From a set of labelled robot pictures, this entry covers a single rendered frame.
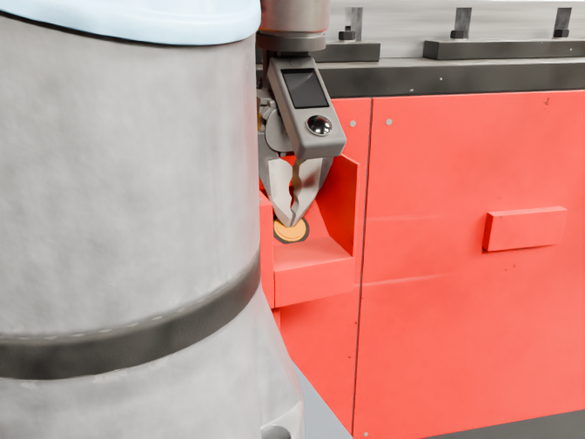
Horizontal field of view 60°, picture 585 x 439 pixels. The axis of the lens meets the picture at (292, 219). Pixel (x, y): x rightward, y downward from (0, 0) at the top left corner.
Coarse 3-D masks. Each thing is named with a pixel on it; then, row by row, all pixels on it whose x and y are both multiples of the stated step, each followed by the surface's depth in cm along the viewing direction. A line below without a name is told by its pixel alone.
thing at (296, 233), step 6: (276, 222) 59; (300, 222) 60; (276, 228) 59; (282, 228) 59; (288, 228) 59; (294, 228) 59; (300, 228) 59; (282, 234) 58; (288, 234) 58; (294, 234) 58; (300, 234) 59; (288, 240) 58; (294, 240) 58
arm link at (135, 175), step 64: (0, 0) 10; (64, 0) 10; (128, 0) 11; (192, 0) 12; (256, 0) 16; (0, 64) 11; (64, 64) 11; (128, 64) 12; (192, 64) 13; (0, 128) 11; (64, 128) 11; (128, 128) 12; (192, 128) 13; (256, 128) 17; (0, 192) 12; (64, 192) 12; (128, 192) 13; (192, 192) 14; (256, 192) 17; (0, 256) 12; (64, 256) 13; (128, 256) 13; (192, 256) 14; (0, 320) 13; (64, 320) 13; (128, 320) 14
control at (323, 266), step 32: (352, 160) 52; (320, 192) 61; (352, 192) 53; (320, 224) 61; (352, 224) 54; (288, 256) 55; (320, 256) 55; (352, 256) 55; (288, 288) 53; (320, 288) 55; (352, 288) 56
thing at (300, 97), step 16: (272, 64) 49; (288, 64) 49; (304, 64) 50; (272, 80) 49; (288, 80) 48; (304, 80) 48; (320, 80) 49; (288, 96) 47; (304, 96) 47; (320, 96) 48; (288, 112) 46; (304, 112) 46; (320, 112) 47; (288, 128) 47; (304, 128) 45; (320, 128) 45; (336, 128) 46; (304, 144) 44; (320, 144) 45; (336, 144) 45
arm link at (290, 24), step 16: (272, 0) 46; (288, 0) 46; (304, 0) 46; (320, 0) 47; (272, 16) 47; (288, 16) 46; (304, 16) 46; (320, 16) 47; (272, 32) 48; (288, 32) 47; (304, 32) 47; (320, 32) 49
